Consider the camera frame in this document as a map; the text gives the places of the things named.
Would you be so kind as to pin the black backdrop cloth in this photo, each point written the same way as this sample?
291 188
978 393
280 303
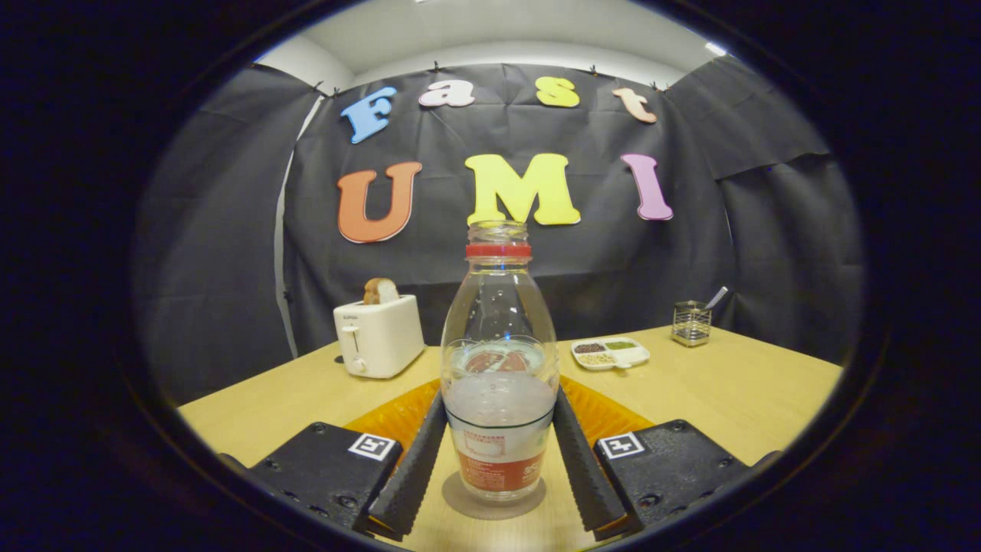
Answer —
230 230

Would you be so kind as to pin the clear plastic bottle red label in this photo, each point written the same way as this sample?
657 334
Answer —
498 460

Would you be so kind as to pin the bread slice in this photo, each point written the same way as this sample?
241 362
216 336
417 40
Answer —
381 291

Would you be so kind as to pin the metal spoon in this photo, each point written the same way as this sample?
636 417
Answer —
717 297

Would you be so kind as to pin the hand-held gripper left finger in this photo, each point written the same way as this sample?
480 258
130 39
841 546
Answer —
414 468

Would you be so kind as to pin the white divided snack dish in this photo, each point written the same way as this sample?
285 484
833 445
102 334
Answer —
611 354

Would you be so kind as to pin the pale green plate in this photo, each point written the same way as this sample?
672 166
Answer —
464 356

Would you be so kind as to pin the small ceiling light panel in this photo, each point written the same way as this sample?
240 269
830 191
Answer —
716 49

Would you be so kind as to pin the white toaster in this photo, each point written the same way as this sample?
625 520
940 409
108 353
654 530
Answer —
379 337

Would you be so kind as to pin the wooden table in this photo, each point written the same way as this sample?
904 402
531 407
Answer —
728 399

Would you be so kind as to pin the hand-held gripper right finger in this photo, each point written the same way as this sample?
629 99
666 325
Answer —
582 468

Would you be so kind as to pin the round brown coaster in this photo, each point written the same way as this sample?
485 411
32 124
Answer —
494 512

